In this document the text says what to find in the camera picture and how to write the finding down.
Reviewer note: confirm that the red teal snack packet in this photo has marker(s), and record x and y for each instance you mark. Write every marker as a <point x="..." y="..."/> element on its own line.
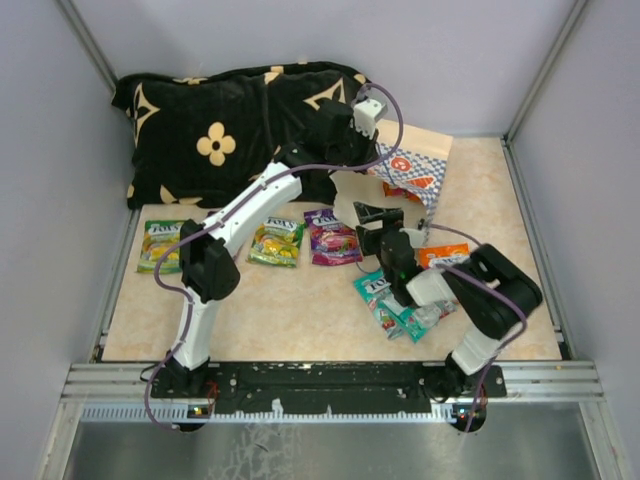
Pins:
<point x="332" y="243"/>

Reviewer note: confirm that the blue checkered paper bag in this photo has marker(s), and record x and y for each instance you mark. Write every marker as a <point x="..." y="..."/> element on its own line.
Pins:
<point x="420" y="160"/>

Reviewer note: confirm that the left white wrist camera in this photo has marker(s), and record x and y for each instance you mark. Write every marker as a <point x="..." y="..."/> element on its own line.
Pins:
<point x="366" y="113"/>

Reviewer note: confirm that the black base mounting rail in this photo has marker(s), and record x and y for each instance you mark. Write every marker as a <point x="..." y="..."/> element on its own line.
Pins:
<point x="359" y="388"/>

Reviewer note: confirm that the black pillow with beige flowers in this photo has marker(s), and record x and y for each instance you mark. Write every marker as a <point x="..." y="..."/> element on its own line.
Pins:
<point x="203" y="140"/>

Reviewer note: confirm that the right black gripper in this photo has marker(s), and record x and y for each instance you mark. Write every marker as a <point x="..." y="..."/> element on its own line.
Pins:
<point x="393" y="219"/>

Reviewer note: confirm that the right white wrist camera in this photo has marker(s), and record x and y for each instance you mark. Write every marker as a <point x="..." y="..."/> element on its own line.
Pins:
<point x="418" y="238"/>

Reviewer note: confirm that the green Fox's candy bag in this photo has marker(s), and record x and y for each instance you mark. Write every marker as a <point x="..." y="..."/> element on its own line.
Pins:
<point x="159" y="237"/>

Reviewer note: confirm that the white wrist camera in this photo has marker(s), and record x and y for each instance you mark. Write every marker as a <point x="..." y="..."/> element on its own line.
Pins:
<point x="366" y="113"/>
<point x="418" y="238"/>

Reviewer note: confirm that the white slotted cable duct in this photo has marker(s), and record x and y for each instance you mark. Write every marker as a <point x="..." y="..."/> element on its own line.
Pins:
<point x="187" y="414"/>

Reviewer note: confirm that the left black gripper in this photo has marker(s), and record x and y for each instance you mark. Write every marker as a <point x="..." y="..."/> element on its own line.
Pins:
<point x="369" y="145"/>

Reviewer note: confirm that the orange snack packet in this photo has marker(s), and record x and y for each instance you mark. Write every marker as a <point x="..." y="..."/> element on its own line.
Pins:
<point x="390" y="190"/>
<point x="452" y="254"/>

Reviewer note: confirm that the yellow green snack packet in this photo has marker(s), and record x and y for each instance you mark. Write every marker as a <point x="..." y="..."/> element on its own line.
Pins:
<point x="277" y="242"/>

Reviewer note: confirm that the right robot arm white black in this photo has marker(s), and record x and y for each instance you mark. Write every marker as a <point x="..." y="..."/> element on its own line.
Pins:
<point x="497" y="296"/>

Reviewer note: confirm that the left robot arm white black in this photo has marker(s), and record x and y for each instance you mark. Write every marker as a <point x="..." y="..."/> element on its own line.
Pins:
<point x="209" y="273"/>

